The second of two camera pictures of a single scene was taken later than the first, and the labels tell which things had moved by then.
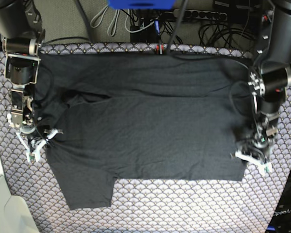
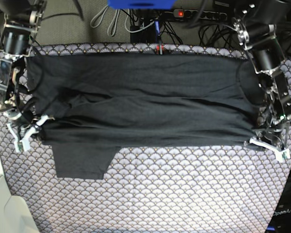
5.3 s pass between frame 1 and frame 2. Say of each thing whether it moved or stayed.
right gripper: moved
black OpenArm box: stayed
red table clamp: stayed
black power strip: stayed
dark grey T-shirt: moved
